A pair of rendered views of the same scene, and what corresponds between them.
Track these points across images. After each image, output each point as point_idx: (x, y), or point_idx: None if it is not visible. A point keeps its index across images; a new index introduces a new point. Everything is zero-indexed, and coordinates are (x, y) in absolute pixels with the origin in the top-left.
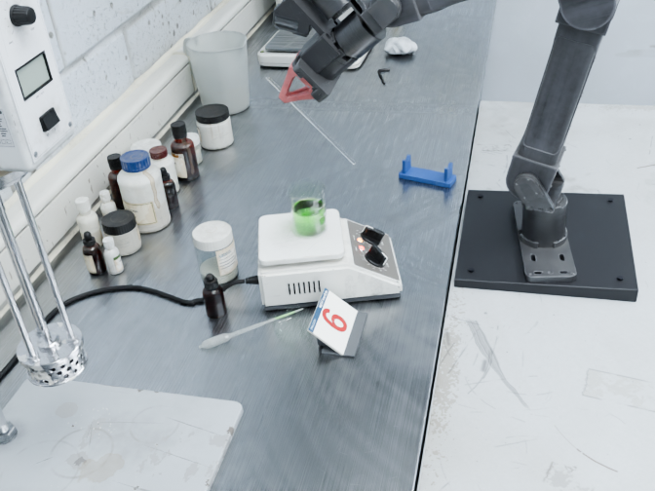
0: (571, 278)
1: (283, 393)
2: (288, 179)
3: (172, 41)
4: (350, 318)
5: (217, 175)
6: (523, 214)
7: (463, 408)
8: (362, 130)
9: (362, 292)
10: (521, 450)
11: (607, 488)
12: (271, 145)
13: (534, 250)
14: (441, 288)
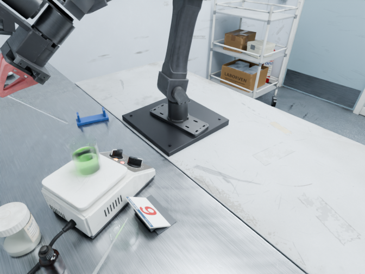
0: (208, 126)
1: None
2: (7, 156)
3: None
4: (149, 203)
5: None
6: (172, 110)
7: (247, 204)
8: (26, 113)
9: (140, 186)
10: (285, 202)
11: (320, 192)
12: None
13: (183, 124)
14: (164, 161)
